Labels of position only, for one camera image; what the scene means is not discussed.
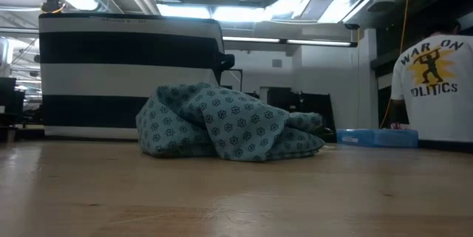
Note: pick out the teal patterned cloth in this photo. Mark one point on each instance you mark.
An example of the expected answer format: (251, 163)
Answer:
(229, 126)

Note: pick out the black cabinet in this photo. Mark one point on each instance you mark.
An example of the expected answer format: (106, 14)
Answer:
(303, 108)

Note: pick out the fluorescent ceiling lamp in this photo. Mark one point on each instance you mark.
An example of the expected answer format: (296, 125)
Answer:
(258, 40)

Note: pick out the navy white striped fabric bin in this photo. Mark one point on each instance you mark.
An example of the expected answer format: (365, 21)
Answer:
(111, 78)

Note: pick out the blue first aid kit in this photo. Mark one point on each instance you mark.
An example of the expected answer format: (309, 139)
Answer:
(377, 139)

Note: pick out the person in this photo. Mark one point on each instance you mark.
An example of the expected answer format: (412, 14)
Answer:
(439, 111)

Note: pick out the round black yellow object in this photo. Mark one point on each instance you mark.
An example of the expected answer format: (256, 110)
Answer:
(52, 6)

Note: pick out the dark office furniture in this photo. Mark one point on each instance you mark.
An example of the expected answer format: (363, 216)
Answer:
(11, 100)

